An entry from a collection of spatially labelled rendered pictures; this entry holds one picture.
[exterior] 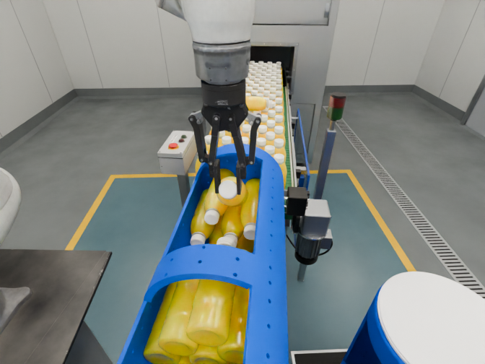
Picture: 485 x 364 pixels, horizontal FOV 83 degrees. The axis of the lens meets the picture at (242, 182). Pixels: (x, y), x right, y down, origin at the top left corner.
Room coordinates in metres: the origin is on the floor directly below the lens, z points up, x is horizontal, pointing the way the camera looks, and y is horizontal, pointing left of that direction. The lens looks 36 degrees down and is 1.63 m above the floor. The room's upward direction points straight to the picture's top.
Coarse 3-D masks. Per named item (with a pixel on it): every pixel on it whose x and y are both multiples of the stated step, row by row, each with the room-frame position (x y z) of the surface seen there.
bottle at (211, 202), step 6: (222, 168) 0.73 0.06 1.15; (222, 174) 0.70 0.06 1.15; (228, 174) 0.70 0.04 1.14; (234, 174) 0.73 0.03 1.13; (210, 186) 0.65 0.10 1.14; (210, 192) 0.61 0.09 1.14; (210, 198) 0.59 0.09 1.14; (216, 198) 0.58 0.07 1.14; (204, 204) 0.58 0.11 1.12; (210, 204) 0.57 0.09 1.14; (216, 204) 0.57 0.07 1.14; (222, 204) 0.57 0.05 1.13; (216, 210) 0.55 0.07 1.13; (222, 210) 0.56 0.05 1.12
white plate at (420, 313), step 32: (384, 288) 0.38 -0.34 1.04; (416, 288) 0.38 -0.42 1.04; (448, 288) 0.38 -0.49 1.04; (384, 320) 0.30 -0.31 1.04; (416, 320) 0.30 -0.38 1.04; (448, 320) 0.30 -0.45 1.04; (480, 320) 0.30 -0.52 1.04; (416, 352) 0.24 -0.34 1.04; (448, 352) 0.24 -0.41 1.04; (480, 352) 0.24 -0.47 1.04
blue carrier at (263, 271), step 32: (224, 160) 0.74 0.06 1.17; (256, 160) 0.73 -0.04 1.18; (192, 192) 0.63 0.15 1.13; (256, 224) 0.42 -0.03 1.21; (192, 256) 0.32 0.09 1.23; (224, 256) 0.31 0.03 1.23; (256, 256) 0.33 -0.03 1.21; (160, 288) 0.29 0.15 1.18; (256, 288) 0.27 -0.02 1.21; (256, 320) 0.21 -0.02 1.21; (128, 352) 0.21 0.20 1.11; (256, 352) 0.17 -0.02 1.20
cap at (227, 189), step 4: (228, 180) 0.47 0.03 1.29; (220, 184) 0.46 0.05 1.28; (224, 184) 0.46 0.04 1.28; (228, 184) 0.46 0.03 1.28; (232, 184) 0.46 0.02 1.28; (220, 188) 0.45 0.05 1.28; (224, 188) 0.45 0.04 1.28; (228, 188) 0.45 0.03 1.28; (232, 188) 0.45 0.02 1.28; (236, 188) 0.45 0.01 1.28; (220, 192) 0.45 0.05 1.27; (224, 192) 0.45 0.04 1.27; (228, 192) 0.45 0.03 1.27; (232, 192) 0.45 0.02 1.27; (236, 192) 0.45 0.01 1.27; (224, 196) 0.44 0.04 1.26; (228, 196) 0.44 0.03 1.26; (232, 196) 0.44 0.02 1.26
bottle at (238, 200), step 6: (222, 180) 0.50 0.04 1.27; (234, 180) 0.49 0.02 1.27; (246, 192) 0.51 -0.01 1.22; (222, 198) 0.47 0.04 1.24; (234, 198) 0.46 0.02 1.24; (240, 198) 0.47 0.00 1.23; (246, 198) 0.55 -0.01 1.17; (228, 204) 0.47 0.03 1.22; (234, 204) 0.47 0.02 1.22; (240, 204) 0.54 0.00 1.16
